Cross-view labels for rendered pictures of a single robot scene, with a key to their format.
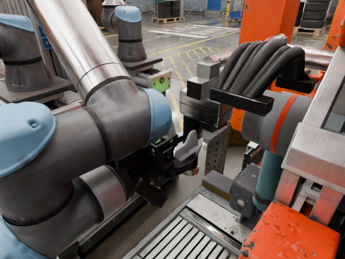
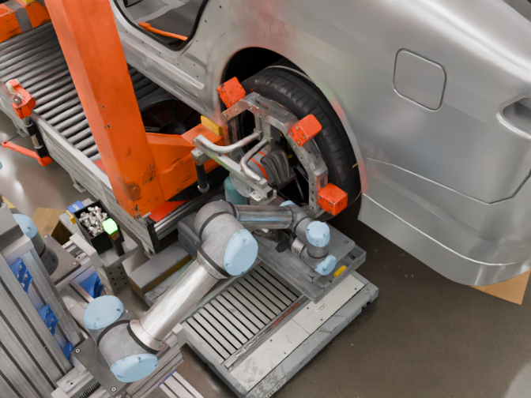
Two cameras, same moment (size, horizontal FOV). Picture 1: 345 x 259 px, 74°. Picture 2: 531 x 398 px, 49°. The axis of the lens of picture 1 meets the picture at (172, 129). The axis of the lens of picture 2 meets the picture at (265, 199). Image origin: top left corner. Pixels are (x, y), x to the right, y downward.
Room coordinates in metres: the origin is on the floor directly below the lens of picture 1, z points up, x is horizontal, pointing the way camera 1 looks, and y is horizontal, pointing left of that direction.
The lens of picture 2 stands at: (0.16, 1.38, 2.44)
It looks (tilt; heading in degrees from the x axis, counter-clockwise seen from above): 46 degrees down; 279
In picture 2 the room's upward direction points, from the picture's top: 5 degrees counter-clockwise
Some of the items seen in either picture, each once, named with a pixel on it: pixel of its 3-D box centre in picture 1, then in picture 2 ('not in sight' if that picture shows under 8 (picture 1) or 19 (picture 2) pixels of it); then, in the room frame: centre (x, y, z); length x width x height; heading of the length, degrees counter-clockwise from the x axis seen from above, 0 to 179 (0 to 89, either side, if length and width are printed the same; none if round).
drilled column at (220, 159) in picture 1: (216, 150); (107, 259); (1.23, -0.29, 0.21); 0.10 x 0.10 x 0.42; 48
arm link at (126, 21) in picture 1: (128, 22); (17, 237); (1.19, 0.21, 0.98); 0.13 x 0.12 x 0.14; 37
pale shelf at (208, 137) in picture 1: (217, 122); (98, 232); (1.21, -0.27, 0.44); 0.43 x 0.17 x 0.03; 138
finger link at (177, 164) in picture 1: (175, 162); not in sight; (0.34, -0.01, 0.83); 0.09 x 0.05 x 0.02; 130
